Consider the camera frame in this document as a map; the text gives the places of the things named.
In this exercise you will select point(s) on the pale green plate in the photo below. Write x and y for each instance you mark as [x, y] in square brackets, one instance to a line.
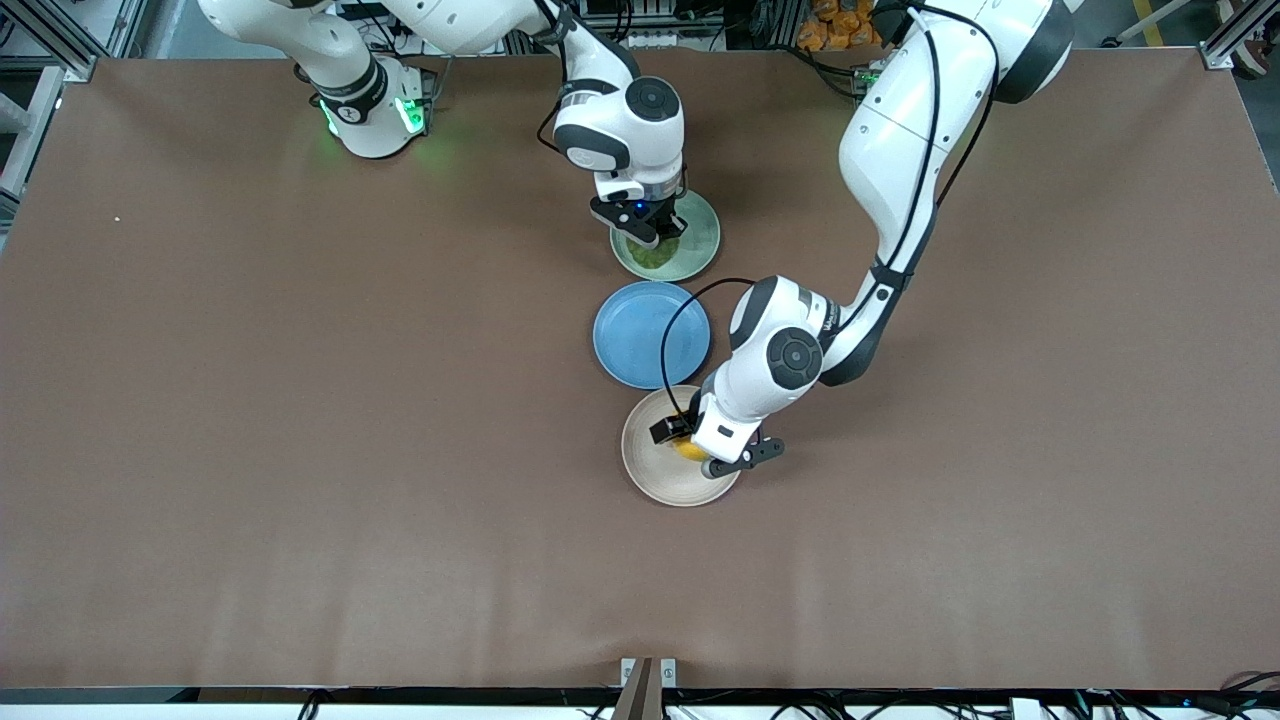
[700, 245]

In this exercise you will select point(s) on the metal table edge bracket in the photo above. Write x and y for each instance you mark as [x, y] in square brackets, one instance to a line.
[648, 690]

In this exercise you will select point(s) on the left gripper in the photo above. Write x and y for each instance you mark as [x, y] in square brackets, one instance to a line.
[668, 430]

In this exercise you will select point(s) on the green lettuce leaf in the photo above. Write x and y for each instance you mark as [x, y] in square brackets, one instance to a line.
[655, 258]

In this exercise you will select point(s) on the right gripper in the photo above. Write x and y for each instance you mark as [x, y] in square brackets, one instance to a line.
[667, 221]

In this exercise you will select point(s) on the bag of orange fruit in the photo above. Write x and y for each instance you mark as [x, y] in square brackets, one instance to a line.
[835, 25]

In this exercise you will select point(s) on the yellow lemon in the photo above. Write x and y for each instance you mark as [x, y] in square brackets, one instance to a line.
[690, 450]

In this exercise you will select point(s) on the beige plate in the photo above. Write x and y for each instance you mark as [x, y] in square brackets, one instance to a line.
[655, 475]

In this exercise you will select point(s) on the blue plate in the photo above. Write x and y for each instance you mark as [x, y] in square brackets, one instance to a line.
[630, 335]

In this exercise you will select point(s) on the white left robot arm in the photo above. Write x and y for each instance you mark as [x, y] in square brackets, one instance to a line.
[900, 130]

